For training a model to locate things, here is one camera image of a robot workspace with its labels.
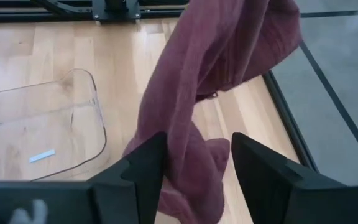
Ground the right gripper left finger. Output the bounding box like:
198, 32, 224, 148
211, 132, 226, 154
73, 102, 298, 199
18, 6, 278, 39
87, 132, 167, 224

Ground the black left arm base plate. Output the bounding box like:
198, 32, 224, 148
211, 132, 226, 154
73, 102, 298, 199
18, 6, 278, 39
91, 0, 142, 23

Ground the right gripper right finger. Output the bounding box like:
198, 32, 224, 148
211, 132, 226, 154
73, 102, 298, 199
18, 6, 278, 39
231, 132, 347, 224

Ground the maroon cap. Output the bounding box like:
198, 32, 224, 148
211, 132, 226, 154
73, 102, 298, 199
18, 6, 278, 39
121, 0, 304, 224

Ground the clear bin with white sticker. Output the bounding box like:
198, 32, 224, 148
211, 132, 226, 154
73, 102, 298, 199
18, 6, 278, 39
0, 68, 108, 183

